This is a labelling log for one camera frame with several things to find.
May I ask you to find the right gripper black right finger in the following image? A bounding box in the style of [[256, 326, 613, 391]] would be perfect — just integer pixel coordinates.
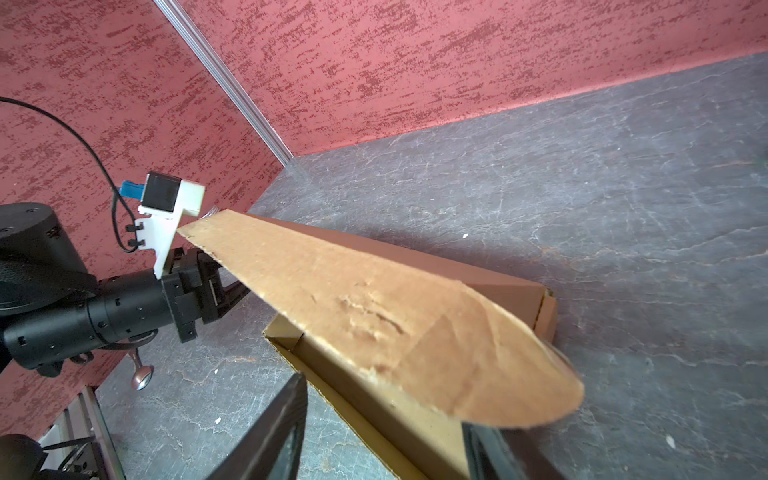
[[462, 422, 564, 480]]

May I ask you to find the left aluminium corner post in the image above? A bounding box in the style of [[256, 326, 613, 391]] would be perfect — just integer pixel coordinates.
[[153, 0, 294, 168]]

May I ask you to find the aluminium front rail frame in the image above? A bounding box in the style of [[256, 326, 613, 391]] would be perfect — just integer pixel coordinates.
[[38, 386, 126, 479]]

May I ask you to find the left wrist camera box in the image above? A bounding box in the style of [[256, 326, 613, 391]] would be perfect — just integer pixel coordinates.
[[119, 171, 205, 280]]

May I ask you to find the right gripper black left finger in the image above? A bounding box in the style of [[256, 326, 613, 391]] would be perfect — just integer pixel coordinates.
[[208, 373, 308, 480]]

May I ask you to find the brown cardboard box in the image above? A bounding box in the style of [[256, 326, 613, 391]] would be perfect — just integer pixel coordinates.
[[180, 210, 585, 479]]

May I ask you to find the small round metal knob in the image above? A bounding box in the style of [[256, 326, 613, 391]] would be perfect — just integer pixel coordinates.
[[128, 349, 154, 391]]

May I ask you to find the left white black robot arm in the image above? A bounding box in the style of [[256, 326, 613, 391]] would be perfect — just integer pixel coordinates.
[[1, 203, 249, 377]]

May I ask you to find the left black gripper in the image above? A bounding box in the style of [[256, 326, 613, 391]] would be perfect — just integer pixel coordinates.
[[160, 247, 250, 343]]

